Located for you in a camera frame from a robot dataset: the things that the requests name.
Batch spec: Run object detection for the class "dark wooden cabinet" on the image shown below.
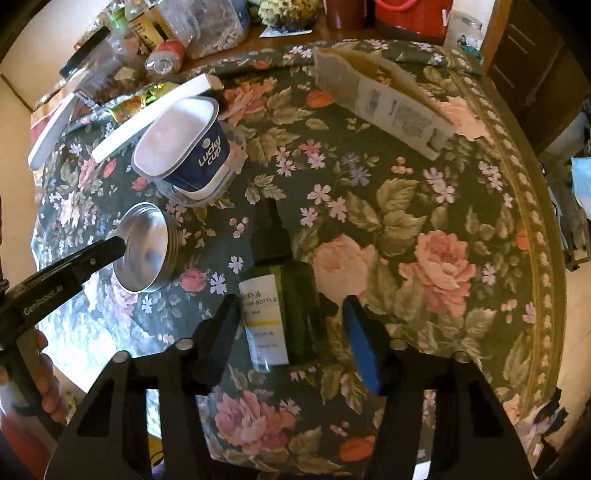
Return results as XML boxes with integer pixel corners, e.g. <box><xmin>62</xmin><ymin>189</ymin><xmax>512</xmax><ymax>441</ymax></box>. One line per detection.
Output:
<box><xmin>480</xmin><ymin>0</ymin><xmax>591</xmax><ymax>153</ymax></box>

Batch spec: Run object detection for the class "flattened white carton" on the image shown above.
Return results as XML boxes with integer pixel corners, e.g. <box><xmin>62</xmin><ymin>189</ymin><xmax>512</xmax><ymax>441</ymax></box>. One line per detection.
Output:
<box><xmin>313</xmin><ymin>46</ymin><xmax>455</xmax><ymax>161</ymax></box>

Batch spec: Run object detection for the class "person's left hand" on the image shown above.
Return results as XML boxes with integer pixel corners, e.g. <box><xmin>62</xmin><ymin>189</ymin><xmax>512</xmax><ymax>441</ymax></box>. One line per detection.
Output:
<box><xmin>0</xmin><ymin>330</ymin><xmax>71</xmax><ymax>423</ymax></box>

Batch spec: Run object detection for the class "yellow green bumpy packet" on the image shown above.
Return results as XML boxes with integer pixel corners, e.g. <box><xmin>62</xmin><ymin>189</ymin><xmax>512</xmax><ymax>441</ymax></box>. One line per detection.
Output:
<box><xmin>256</xmin><ymin>0</ymin><xmax>319</xmax><ymax>26</ymax></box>

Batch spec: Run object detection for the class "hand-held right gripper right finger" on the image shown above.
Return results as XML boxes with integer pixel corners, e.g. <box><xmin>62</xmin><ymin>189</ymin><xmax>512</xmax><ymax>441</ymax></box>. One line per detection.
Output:
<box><xmin>342</xmin><ymin>295</ymin><xmax>548</xmax><ymax>480</ymax></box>

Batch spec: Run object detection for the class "white paper card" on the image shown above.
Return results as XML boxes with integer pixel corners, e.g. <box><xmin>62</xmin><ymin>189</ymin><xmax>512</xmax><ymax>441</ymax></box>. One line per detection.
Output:
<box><xmin>259</xmin><ymin>23</ymin><xmax>312</xmax><ymax>38</ymax></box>

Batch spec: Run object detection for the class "green-label glass jar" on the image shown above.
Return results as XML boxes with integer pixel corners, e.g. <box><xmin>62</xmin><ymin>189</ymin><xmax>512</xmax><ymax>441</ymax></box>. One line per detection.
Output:
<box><xmin>443</xmin><ymin>10</ymin><xmax>485</xmax><ymax>65</ymax></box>

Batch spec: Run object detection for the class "floral tablecloth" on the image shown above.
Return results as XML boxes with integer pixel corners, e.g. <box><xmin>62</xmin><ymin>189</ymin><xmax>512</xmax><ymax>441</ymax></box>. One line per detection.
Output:
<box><xmin>30</xmin><ymin>39</ymin><xmax>568</xmax><ymax>476</ymax></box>

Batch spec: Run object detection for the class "round metal tin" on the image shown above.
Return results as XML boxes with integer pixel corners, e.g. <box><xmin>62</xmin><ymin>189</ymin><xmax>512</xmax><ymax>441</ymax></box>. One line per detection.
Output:
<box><xmin>111</xmin><ymin>202</ymin><xmax>182</xmax><ymax>294</ymax></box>

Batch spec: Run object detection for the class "green dropper bottle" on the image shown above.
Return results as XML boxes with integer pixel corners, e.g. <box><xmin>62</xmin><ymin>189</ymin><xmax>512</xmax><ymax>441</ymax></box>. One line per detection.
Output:
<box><xmin>238</xmin><ymin>198</ymin><xmax>326</xmax><ymax>370</ymax></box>

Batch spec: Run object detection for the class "green foil wrapper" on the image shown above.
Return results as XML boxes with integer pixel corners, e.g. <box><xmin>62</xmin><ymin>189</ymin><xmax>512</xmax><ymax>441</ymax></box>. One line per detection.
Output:
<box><xmin>106</xmin><ymin>83</ymin><xmax>181</xmax><ymax>123</ymax></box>

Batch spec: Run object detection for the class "red-capped plastic bottle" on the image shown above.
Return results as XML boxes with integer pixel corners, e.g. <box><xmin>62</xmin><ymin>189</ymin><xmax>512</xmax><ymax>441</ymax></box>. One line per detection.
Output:
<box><xmin>144</xmin><ymin>39</ymin><xmax>188</xmax><ymax>77</ymax></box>

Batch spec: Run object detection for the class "blue cloth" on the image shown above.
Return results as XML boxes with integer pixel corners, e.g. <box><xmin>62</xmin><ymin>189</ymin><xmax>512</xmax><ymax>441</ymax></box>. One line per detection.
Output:
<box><xmin>570</xmin><ymin>157</ymin><xmax>591</xmax><ymax>208</ymax></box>

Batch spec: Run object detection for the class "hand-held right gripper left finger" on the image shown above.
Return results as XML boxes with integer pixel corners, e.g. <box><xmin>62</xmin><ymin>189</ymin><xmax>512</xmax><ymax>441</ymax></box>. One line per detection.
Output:
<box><xmin>46</xmin><ymin>295</ymin><xmax>243</xmax><ymax>480</ymax></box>

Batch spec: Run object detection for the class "black-lidded glass jar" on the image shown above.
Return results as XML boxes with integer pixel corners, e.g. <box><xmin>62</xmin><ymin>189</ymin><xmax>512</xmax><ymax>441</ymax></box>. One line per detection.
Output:
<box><xmin>59</xmin><ymin>25</ymin><xmax>144</xmax><ymax>100</ymax></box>

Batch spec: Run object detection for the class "yellow-label glass bottle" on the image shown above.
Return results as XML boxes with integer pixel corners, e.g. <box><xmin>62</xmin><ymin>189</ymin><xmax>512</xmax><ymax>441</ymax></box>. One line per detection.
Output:
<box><xmin>121</xmin><ymin>0</ymin><xmax>162</xmax><ymax>54</ymax></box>

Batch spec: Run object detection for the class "blue paper cup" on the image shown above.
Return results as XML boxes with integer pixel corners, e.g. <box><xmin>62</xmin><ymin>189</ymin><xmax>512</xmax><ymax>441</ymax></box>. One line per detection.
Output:
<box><xmin>131</xmin><ymin>96</ymin><xmax>232</xmax><ymax>195</ymax></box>

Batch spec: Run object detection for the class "white flat stick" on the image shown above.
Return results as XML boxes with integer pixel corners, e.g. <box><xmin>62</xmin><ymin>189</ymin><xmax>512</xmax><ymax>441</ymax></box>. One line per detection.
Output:
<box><xmin>27</xmin><ymin>92</ymin><xmax>77</xmax><ymax>169</ymax></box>

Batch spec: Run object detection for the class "clear plastic food container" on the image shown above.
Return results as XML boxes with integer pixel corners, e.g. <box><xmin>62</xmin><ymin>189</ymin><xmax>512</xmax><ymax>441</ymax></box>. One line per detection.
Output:
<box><xmin>159</xmin><ymin>0</ymin><xmax>252</xmax><ymax>60</ymax></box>

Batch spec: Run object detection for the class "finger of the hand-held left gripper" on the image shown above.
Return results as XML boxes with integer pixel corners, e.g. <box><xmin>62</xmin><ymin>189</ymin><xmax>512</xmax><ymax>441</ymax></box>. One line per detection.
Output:
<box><xmin>58</xmin><ymin>237</ymin><xmax>127</xmax><ymax>289</ymax></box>

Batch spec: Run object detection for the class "red plastic bucket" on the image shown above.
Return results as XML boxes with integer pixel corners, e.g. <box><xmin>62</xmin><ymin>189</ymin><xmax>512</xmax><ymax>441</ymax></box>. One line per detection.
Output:
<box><xmin>374</xmin><ymin>0</ymin><xmax>453</xmax><ymax>44</ymax></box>

